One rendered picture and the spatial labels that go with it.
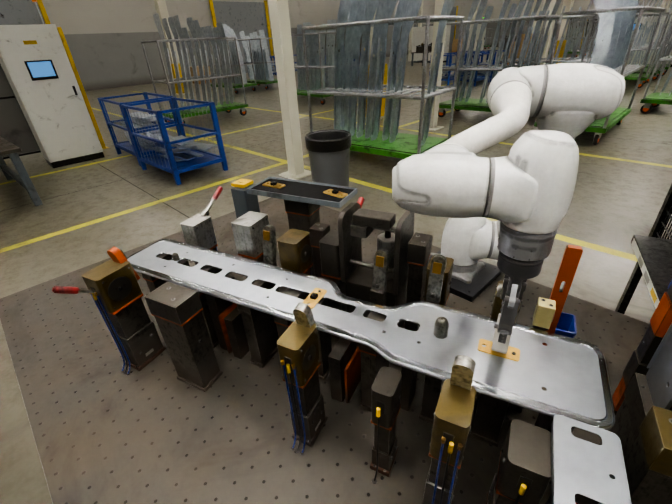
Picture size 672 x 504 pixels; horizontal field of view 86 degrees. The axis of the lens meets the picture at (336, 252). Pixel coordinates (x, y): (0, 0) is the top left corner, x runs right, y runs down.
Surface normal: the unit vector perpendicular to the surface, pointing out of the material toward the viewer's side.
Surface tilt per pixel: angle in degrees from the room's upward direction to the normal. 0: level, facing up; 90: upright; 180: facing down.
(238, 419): 0
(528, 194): 87
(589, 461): 0
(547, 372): 0
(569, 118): 116
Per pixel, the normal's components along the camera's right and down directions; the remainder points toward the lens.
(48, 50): 0.71, 0.33
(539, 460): -0.05, -0.86
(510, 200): -0.33, 0.54
